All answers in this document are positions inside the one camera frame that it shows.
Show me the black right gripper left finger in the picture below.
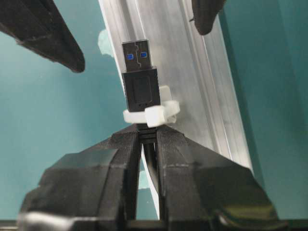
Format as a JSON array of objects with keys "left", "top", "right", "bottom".
[{"left": 17, "top": 126, "right": 141, "bottom": 231}]

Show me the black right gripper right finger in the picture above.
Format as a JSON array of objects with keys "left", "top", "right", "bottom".
[{"left": 156, "top": 126, "right": 288, "bottom": 231}]

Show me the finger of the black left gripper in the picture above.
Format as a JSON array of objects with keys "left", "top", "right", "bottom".
[
  {"left": 189, "top": 0, "right": 226, "bottom": 36},
  {"left": 0, "top": 0, "right": 85, "bottom": 73}
]

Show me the black USB cable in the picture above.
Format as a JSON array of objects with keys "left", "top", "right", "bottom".
[{"left": 121, "top": 38, "right": 167, "bottom": 221}]

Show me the light blue tape blob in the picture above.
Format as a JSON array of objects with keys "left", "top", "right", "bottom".
[
  {"left": 138, "top": 170, "right": 150, "bottom": 190},
  {"left": 98, "top": 29, "right": 114, "bottom": 58}
]

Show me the aluminium extrusion rail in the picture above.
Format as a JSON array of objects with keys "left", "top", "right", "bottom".
[{"left": 97, "top": 0, "right": 256, "bottom": 221}]

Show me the white cable ring left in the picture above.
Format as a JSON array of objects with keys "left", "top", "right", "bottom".
[{"left": 122, "top": 84, "right": 180, "bottom": 128}]

